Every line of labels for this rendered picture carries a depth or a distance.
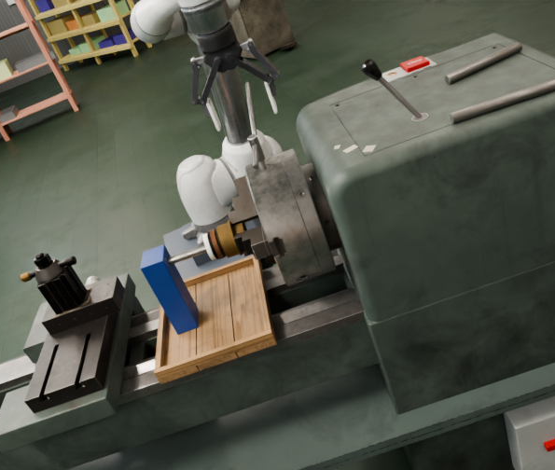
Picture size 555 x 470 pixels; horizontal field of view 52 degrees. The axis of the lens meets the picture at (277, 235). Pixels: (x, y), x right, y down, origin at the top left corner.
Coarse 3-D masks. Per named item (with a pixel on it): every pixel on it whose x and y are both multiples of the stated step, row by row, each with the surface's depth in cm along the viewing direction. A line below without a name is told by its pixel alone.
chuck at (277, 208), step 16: (272, 160) 133; (256, 176) 130; (272, 176) 129; (256, 192) 128; (272, 192) 127; (288, 192) 126; (256, 208) 127; (272, 208) 126; (288, 208) 125; (272, 224) 126; (288, 224) 125; (304, 224) 126; (272, 240) 126; (288, 240) 126; (304, 240) 126; (288, 256) 128; (304, 256) 129; (288, 272) 131; (304, 272) 133; (320, 272) 136
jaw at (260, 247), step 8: (248, 232) 136; (256, 232) 135; (240, 240) 136; (248, 240) 133; (256, 240) 130; (264, 240) 129; (280, 240) 127; (240, 248) 136; (248, 248) 133; (256, 248) 129; (264, 248) 129; (272, 248) 127; (280, 248) 128; (256, 256) 129; (264, 256) 130; (280, 256) 128
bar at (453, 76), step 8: (504, 48) 133; (512, 48) 133; (520, 48) 134; (488, 56) 133; (496, 56) 133; (504, 56) 133; (472, 64) 132; (480, 64) 132; (488, 64) 133; (456, 72) 131; (464, 72) 131; (472, 72) 132; (448, 80) 132; (456, 80) 132
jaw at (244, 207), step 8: (240, 184) 141; (240, 192) 141; (248, 192) 141; (232, 200) 141; (240, 200) 141; (248, 200) 141; (240, 208) 141; (248, 208) 140; (232, 216) 141; (240, 216) 140; (248, 216) 140; (256, 216) 142; (232, 224) 141
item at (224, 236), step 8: (224, 224) 141; (240, 224) 140; (208, 232) 141; (216, 232) 140; (224, 232) 138; (232, 232) 138; (240, 232) 139; (208, 240) 139; (216, 240) 139; (224, 240) 138; (232, 240) 137; (216, 248) 138; (224, 248) 138; (232, 248) 138; (216, 256) 140; (224, 256) 141
